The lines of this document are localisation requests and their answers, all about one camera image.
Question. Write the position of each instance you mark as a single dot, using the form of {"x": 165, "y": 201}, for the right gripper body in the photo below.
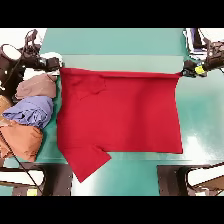
{"x": 189, "y": 68}

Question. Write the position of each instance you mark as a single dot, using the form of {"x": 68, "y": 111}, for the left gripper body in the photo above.
{"x": 53, "y": 64}

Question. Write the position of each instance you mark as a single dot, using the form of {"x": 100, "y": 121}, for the red T-shirt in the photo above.
{"x": 123, "y": 110}

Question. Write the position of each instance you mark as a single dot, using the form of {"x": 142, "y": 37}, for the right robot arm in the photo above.
{"x": 215, "y": 55}

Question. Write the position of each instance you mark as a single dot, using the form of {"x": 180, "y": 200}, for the mauve brown garment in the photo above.
{"x": 36, "y": 86}

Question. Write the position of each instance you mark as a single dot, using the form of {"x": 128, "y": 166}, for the blue garment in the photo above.
{"x": 31, "y": 111}

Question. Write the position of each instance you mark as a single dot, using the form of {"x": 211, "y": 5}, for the orange brown garment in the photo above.
{"x": 21, "y": 141}

